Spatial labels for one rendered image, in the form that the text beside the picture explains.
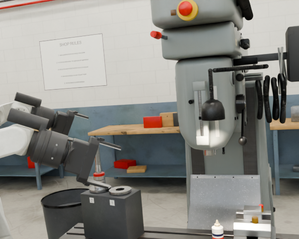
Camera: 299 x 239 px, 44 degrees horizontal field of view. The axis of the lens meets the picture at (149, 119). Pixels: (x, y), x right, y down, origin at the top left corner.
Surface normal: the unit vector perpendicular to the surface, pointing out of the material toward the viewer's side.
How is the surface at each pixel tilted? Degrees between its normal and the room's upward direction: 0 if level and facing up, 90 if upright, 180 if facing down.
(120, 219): 90
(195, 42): 90
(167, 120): 90
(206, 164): 90
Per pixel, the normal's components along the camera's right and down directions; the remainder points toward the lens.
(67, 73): -0.31, 0.13
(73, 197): 0.02, 0.04
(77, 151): 0.25, 0.04
